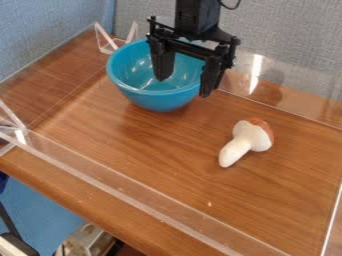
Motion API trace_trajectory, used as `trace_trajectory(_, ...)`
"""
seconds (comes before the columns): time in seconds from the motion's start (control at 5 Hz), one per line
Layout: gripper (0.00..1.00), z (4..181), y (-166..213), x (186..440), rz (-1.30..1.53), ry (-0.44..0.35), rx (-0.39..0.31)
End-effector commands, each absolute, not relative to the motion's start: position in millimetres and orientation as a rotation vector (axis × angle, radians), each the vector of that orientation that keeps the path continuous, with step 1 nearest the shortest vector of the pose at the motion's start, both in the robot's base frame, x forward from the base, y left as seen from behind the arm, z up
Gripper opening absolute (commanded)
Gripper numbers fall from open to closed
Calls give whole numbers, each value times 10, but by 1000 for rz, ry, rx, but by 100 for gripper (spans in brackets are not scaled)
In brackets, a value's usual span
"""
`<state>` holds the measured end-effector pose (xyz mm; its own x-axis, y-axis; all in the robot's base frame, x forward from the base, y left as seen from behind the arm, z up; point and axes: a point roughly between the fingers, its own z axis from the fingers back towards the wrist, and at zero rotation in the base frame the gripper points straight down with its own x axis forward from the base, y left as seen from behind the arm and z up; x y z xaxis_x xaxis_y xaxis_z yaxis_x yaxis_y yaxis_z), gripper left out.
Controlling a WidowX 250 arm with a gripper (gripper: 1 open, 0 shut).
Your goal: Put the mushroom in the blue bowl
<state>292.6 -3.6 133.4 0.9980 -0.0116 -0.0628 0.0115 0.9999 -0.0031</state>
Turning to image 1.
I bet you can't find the blue plastic bowl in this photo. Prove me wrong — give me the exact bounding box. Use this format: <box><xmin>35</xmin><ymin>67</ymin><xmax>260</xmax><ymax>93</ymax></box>
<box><xmin>105</xmin><ymin>39</ymin><xmax>204</xmax><ymax>112</ymax></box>

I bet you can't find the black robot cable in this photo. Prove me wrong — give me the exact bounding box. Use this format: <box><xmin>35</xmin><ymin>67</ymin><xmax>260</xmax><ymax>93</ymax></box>
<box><xmin>216</xmin><ymin>0</ymin><xmax>243</xmax><ymax>11</ymax></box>

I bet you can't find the clear acrylic barrier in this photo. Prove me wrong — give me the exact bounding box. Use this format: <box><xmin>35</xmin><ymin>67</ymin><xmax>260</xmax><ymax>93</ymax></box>
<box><xmin>6</xmin><ymin>129</ymin><xmax>290</xmax><ymax>256</ymax></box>
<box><xmin>219</xmin><ymin>51</ymin><xmax>342</xmax><ymax>130</ymax></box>

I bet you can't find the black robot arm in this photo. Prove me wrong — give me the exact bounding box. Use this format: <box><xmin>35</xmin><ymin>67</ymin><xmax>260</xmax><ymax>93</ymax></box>
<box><xmin>147</xmin><ymin>0</ymin><xmax>240</xmax><ymax>97</ymax></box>

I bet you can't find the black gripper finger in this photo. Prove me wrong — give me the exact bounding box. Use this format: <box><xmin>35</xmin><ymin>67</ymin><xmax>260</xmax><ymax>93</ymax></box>
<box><xmin>199</xmin><ymin>57</ymin><xmax>227</xmax><ymax>98</ymax></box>
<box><xmin>148</xmin><ymin>36</ymin><xmax>175</xmax><ymax>81</ymax></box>

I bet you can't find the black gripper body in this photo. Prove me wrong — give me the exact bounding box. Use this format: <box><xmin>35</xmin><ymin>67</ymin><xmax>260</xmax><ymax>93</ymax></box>
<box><xmin>147</xmin><ymin>16</ymin><xmax>240</xmax><ymax>68</ymax></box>

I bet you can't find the clear acrylic front barrier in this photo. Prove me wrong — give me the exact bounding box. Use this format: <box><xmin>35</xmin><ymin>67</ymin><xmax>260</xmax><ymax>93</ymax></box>
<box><xmin>6</xmin><ymin>129</ymin><xmax>290</xmax><ymax>256</ymax></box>

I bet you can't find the clear acrylic back barrier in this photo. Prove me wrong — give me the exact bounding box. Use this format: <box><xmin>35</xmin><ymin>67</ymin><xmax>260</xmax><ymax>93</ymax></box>
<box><xmin>219</xmin><ymin>51</ymin><xmax>342</xmax><ymax>130</ymax></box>

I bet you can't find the white brown toy mushroom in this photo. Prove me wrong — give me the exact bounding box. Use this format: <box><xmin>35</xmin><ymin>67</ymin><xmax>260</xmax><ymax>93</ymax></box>
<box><xmin>219</xmin><ymin>118</ymin><xmax>274</xmax><ymax>168</ymax></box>

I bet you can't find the clear acrylic corner bracket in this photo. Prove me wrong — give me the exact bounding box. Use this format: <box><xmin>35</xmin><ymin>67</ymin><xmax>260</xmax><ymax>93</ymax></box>
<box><xmin>93</xmin><ymin>22</ymin><xmax>139</xmax><ymax>55</ymax></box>

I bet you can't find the black stand leg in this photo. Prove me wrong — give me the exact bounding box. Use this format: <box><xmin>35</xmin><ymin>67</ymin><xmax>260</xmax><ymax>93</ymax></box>
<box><xmin>0</xmin><ymin>202</ymin><xmax>40</xmax><ymax>256</ymax></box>

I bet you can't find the clear acrylic left bracket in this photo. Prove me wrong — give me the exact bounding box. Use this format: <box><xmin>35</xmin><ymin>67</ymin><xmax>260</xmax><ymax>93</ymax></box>
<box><xmin>0</xmin><ymin>100</ymin><xmax>27</xmax><ymax>157</ymax></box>

